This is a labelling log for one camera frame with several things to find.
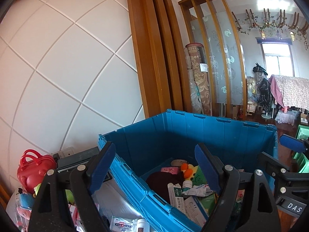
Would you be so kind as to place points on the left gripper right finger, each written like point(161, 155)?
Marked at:
point(258, 210)

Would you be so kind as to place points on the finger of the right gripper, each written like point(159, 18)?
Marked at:
point(295, 143)
point(273, 167)

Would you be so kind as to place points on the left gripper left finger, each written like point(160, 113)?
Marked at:
point(51, 211)

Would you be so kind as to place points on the blue plush toy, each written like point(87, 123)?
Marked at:
point(26, 200)

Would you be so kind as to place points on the red plastic handbag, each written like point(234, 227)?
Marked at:
point(32, 169)

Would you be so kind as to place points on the dark green gift box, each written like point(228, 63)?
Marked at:
point(77, 162)

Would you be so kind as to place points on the floral cloth covered furniture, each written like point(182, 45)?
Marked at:
point(290, 91)

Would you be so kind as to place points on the standing fan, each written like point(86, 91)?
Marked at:
point(264, 96)

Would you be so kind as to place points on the white red medicine box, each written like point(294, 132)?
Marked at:
point(119, 224)

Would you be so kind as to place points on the orange yellow plush toy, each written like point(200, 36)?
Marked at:
point(189, 171)

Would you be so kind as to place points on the white toothpaste box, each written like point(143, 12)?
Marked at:
point(176, 198)

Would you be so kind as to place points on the white medicine bottle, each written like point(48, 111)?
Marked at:
point(142, 226)

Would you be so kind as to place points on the black plush item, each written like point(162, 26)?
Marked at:
point(158, 182)

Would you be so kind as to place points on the blue plastic storage crate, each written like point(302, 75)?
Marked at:
point(146, 146)

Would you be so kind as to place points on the rolled patterned carpet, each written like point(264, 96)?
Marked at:
point(198, 78)

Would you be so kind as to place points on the wooden glass partition screen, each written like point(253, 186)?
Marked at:
point(211, 23)

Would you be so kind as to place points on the white wall socket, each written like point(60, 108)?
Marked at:
point(64, 152)

